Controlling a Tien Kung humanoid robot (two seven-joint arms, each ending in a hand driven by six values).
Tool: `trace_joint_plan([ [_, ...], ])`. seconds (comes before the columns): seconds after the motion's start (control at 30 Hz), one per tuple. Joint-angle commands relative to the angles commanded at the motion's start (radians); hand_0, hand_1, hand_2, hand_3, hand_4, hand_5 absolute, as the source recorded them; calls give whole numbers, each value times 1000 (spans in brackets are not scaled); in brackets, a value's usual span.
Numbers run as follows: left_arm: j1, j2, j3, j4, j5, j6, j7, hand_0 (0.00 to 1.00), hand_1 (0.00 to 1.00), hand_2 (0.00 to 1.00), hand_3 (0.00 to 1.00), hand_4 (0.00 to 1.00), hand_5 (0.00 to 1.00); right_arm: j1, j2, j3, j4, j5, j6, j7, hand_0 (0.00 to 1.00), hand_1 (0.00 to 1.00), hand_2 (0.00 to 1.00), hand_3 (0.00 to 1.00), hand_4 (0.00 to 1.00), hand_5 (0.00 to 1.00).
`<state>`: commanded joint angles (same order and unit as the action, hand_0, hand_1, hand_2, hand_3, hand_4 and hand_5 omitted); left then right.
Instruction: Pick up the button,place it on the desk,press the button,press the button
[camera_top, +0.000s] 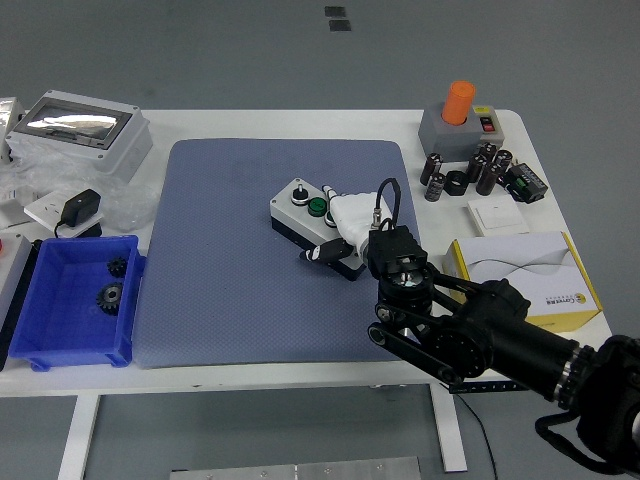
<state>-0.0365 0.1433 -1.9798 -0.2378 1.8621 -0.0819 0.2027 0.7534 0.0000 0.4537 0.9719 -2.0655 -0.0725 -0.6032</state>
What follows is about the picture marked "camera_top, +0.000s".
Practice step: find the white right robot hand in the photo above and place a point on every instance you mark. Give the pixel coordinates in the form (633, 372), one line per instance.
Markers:
(352, 215)

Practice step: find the grey four-button control box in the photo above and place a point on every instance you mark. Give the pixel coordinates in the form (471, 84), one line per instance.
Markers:
(287, 207)

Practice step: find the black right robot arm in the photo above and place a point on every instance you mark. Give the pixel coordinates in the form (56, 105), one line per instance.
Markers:
(500, 340)

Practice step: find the black capacitor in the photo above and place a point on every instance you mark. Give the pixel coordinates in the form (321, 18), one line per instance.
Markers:
(435, 187)
(431, 169)
(488, 179)
(502, 161)
(487, 150)
(476, 168)

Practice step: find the grey-blue table mat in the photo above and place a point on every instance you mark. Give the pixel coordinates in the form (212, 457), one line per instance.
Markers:
(225, 280)

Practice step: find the orange cylinder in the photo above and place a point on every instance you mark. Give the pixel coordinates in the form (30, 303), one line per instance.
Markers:
(457, 102)

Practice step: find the black module with green terminal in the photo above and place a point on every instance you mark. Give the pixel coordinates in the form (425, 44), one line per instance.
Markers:
(527, 181)

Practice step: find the white and yellow carton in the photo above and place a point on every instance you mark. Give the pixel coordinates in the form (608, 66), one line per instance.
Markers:
(525, 260)

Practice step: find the black table control panel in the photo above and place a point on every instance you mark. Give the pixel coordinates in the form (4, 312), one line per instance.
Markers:
(487, 388)

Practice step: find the clear plastic bag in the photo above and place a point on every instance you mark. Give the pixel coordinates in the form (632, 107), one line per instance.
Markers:
(127, 202)

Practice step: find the white table leg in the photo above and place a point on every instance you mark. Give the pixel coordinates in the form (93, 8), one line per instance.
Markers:
(80, 435)
(447, 430)

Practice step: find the small black gear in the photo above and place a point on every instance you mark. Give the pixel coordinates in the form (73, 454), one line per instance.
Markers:
(116, 267)

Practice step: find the large black gear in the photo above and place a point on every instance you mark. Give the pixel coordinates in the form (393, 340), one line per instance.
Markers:
(110, 298)

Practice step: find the grey metal plate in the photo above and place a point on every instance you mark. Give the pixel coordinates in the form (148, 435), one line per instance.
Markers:
(295, 470)

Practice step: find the black power adapter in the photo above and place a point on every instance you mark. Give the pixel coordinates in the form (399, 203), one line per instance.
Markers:
(80, 206)

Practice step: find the blue plastic bin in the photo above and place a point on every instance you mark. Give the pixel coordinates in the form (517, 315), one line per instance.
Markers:
(60, 330)

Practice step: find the grey switch box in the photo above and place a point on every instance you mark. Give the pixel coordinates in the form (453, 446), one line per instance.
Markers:
(435, 137)

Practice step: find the white wall switch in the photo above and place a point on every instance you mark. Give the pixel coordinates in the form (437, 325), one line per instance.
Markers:
(497, 215)

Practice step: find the grey enclosure with clear window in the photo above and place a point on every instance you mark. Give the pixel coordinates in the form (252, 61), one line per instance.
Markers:
(120, 150)

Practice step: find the white wall socket plate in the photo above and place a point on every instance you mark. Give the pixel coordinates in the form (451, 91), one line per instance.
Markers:
(42, 207)

